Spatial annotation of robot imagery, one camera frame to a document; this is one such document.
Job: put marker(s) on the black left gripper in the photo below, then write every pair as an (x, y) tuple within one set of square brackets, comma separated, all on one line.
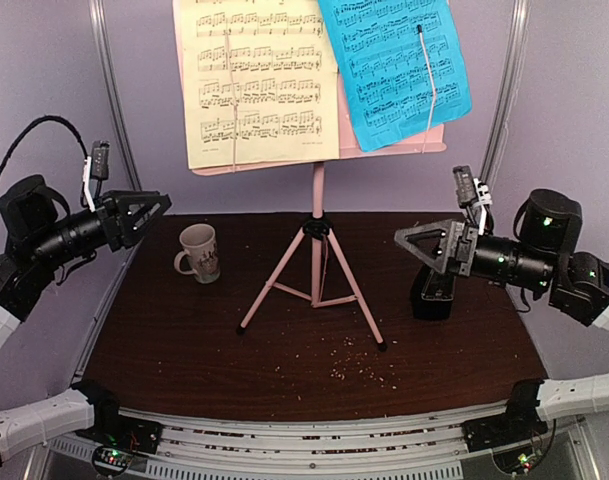
[(117, 201)]

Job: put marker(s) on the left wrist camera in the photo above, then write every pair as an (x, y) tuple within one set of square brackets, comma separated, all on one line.
[(95, 172)]

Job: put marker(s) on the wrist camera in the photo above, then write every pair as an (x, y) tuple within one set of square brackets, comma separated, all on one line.
[(95, 172), (474, 198)]

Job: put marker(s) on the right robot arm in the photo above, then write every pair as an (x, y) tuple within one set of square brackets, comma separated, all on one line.
[(543, 259)]

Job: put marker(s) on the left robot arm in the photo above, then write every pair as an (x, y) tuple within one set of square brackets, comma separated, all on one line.
[(39, 243)]

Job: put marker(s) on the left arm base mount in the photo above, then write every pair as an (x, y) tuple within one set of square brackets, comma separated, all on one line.
[(125, 433)]

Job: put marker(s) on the pink music stand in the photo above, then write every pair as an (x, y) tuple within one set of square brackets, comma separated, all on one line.
[(314, 150)]

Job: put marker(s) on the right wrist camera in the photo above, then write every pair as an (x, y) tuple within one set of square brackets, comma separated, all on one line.
[(474, 198)]

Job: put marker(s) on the blue sheet music page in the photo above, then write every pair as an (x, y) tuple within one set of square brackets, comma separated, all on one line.
[(401, 65)]

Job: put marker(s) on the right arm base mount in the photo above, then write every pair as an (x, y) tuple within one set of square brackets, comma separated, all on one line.
[(500, 430)]

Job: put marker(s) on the white ceramic mug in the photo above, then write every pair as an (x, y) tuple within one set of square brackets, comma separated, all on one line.
[(199, 255)]

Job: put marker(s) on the aluminium front rail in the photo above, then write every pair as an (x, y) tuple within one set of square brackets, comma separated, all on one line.
[(422, 446)]

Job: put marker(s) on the black metronome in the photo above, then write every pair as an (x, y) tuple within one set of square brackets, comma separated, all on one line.
[(432, 295)]

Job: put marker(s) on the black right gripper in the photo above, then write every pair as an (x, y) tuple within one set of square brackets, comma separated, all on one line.
[(464, 248)]

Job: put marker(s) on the yellow sheet music page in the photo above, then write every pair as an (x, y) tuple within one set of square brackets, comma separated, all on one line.
[(256, 85)]

